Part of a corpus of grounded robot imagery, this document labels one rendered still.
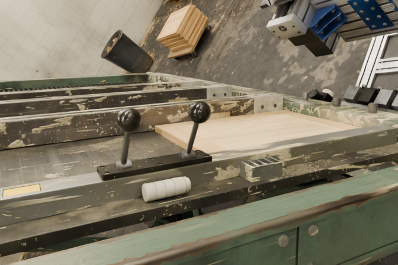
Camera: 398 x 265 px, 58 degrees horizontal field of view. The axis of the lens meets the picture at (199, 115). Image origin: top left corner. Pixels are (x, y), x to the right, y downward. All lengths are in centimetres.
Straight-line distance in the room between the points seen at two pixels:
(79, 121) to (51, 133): 8
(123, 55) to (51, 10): 157
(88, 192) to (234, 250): 27
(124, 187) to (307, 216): 30
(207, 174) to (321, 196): 23
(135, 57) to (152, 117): 444
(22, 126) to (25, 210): 43
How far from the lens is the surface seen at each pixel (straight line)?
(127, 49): 543
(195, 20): 441
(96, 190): 60
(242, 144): 86
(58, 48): 632
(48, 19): 639
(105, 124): 102
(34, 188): 61
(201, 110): 58
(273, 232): 44
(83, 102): 134
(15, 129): 100
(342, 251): 55
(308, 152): 80
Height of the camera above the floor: 171
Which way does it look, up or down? 28 degrees down
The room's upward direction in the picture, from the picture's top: 56 degrees counter-clockwise
